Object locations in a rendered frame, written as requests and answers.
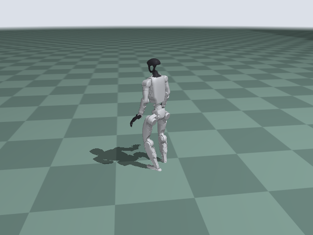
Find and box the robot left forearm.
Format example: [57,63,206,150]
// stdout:
[137,98,146,118]

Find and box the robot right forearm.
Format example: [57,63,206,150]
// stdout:
[162,95,169,108]

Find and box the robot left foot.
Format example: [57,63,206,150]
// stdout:
[147,164,162,171]

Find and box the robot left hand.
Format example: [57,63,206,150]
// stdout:
[130,115,141,127]

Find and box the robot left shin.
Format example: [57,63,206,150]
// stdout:
[144,141,159,169]

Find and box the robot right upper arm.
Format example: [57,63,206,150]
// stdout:
[164,75,170,96]

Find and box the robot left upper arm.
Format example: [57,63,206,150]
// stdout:
[142,79,151,104]

